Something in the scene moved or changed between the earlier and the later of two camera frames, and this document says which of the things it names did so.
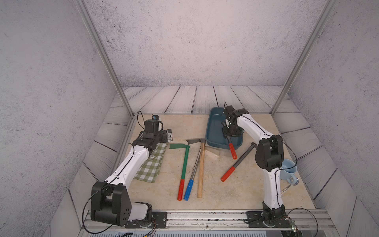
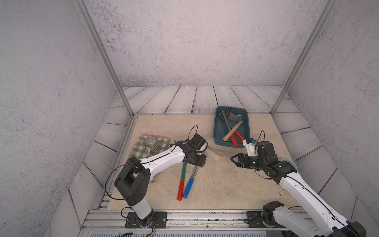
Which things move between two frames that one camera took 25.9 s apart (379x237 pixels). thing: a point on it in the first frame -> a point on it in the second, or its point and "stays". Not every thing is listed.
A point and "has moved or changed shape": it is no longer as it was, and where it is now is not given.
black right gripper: x=225 y=133 -> x=241 y=156
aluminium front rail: x=310 y=220 stays
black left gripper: x=165 y=138 -> x=202 y=162
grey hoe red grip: x=229 y=172 has moved or changed shape
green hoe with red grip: x=181 y=184 stays
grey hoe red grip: x=231 y=147 has moved or changed shape
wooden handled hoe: x=202 y=140 has moved or changed shape
